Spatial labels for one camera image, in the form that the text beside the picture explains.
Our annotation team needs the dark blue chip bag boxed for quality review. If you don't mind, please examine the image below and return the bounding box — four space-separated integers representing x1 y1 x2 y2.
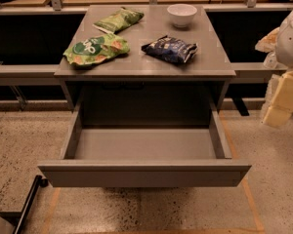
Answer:
141 36 198 63

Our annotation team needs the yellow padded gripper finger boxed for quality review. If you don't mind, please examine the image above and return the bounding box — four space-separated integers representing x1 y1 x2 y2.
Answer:
262 69 293 128

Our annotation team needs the grey metal rail bench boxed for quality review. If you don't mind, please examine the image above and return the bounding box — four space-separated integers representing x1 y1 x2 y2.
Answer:
0 2 293 110

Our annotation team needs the open grey top drawer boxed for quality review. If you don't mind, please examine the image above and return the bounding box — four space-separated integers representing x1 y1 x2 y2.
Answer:
38 98 251 187

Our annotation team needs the green snack bag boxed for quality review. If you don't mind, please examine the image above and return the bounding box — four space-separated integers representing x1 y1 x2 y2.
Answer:
93 7 145 33

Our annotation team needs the grey cabinet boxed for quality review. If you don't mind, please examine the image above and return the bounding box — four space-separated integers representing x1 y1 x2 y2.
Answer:
55 5 235 128

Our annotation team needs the green rice chip bag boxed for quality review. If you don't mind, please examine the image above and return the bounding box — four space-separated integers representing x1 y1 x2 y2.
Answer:
63 33 130 66

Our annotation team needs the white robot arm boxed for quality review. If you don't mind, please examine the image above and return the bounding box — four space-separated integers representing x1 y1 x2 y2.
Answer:
255 11 293 128

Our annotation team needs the clear sanitizer bottle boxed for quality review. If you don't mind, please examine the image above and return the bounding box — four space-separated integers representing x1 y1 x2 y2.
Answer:
263 52 277 69

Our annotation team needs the black metal stand base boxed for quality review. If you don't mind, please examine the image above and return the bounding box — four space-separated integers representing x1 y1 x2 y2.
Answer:
0 175 49 234

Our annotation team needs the white bowl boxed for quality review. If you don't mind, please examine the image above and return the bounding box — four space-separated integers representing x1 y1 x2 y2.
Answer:
167 4 197 28

